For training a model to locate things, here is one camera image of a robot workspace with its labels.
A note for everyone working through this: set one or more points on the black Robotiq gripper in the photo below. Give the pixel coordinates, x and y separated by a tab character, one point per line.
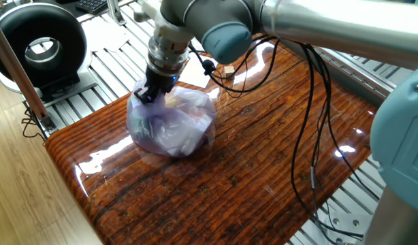
161	80

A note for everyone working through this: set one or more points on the purple translucent plastic bag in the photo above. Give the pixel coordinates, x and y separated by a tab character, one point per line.
175	129

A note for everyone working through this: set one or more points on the silver UR5 robot arm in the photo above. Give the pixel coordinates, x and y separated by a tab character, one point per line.
331	24

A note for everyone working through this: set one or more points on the white paper card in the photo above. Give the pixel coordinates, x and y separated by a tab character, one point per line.
195	76

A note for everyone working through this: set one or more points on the white paper sheet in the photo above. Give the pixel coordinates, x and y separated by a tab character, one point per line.
103	34

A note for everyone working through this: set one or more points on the small wooden cube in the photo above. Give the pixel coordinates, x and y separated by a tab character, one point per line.
228	70

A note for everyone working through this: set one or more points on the black computer keyboard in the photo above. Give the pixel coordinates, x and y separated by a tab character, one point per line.
91	5

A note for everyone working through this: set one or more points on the glossy wood-grain board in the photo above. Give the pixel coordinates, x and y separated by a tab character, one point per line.
246	163

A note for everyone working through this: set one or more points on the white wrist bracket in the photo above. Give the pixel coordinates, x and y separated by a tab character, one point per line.
171	30

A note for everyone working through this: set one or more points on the metal upright bracket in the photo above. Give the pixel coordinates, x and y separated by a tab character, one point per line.
114	12

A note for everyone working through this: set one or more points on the brown wooden post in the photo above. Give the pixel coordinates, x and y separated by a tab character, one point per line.
15	68

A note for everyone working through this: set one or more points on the aluminium profile rail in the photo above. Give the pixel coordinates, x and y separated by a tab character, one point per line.
358	85

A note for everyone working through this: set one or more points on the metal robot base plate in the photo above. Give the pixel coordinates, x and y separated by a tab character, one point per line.
345	228

